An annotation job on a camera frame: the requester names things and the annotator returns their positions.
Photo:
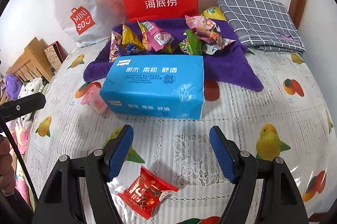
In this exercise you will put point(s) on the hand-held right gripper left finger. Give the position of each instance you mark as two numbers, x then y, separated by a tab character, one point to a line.
121	153

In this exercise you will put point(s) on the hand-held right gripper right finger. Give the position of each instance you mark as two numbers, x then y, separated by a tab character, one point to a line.
222	155

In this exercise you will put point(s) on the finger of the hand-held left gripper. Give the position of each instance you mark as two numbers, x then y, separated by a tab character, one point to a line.
23	106

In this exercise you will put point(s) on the red snack packet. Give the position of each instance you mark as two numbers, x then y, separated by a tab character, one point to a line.
146	192

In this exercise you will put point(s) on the light pink snack wrapper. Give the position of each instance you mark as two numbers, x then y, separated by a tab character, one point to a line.
94	99

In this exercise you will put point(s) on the blue tissue pack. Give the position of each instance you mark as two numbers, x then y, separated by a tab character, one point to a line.
152	87

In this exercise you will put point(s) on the small blue snack packet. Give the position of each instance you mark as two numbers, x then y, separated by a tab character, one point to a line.
127	49

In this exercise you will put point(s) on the long pink snack packet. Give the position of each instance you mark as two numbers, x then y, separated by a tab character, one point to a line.
115	46

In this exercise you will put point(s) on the white pink snack packet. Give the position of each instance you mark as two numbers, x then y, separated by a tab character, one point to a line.
218	45

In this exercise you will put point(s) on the green snack packet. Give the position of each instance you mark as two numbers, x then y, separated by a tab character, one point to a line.
192	42

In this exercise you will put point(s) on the gold yellow snack packet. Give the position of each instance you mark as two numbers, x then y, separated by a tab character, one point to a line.
129	36

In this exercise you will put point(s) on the large yellow snack packet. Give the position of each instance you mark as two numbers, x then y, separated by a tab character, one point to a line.
140	28

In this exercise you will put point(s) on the pale pink snack packet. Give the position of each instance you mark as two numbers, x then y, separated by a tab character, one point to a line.
200	25

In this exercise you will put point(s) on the person's left hand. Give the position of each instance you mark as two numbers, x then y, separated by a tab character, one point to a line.
6	166

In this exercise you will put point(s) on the white black dotted pillow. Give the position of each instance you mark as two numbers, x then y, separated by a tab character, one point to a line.
33	87

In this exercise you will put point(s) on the purple plush toy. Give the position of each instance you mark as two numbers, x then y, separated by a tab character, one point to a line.
13	86

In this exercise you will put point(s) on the pink printed bedding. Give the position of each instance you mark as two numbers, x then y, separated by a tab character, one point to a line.
22	134

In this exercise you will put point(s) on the fruit print table cover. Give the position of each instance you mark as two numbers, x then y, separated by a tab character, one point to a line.
250	118

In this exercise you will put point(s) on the patterned box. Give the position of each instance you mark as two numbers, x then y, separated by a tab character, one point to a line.
55	55

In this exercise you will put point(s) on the purple towel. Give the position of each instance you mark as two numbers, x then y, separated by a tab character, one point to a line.
231	71

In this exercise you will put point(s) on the white plastic shopping bag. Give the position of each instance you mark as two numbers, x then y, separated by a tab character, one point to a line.
79	3

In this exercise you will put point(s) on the grey plaid folded cloth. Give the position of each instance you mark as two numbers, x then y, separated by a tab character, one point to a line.
260	24

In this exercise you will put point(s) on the yellow green snack bag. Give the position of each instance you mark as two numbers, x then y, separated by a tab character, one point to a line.
213	13

